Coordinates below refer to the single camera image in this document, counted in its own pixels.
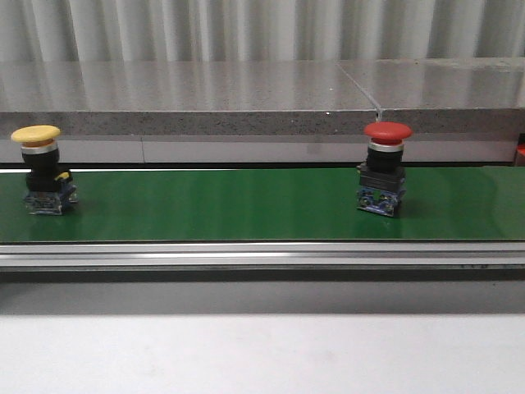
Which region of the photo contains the red push button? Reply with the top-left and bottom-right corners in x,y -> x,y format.
357,121 -> 413,218

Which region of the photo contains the yellow push button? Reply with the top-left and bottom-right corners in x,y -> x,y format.
11,125 -> 78,215

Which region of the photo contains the green conveyor belt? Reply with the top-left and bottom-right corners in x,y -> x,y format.
1,167 -> 524,243

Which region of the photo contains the grey stone slab left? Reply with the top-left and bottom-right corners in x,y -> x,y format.
1,61 -> 377,138

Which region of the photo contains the grey stone slab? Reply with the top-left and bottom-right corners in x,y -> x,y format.
338,57 -> 524,139
1,61 -> 377,138

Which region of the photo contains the grey stone slab right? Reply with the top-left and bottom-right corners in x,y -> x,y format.
338,57 -> 524,139

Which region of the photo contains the red plastic tray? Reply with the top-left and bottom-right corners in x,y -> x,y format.
514,133 -> 525,167

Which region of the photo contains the white pleated curtain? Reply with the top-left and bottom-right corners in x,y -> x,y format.
1,1 -> 524,62

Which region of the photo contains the aluminium conveyor frame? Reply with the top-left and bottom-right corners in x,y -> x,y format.
1,241 -> 524,272

